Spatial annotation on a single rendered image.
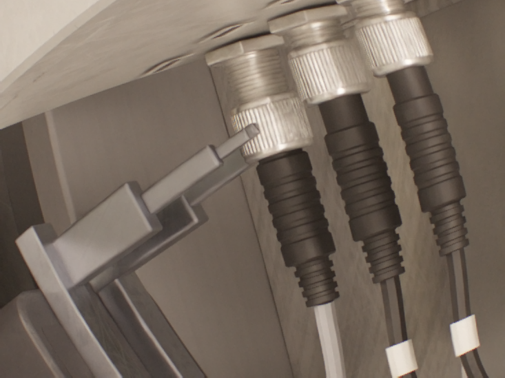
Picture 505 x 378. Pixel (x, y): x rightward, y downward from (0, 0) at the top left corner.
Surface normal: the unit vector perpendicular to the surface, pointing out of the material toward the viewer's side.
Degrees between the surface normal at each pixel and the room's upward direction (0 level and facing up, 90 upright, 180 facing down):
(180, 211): 62
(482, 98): 90
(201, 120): 44
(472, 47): 90
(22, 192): 49
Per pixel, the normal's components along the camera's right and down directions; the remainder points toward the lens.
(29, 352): -0.44, 0.08
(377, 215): 0.10, -0.08
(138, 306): 0.75, -0.52
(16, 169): 0.40, -0.01
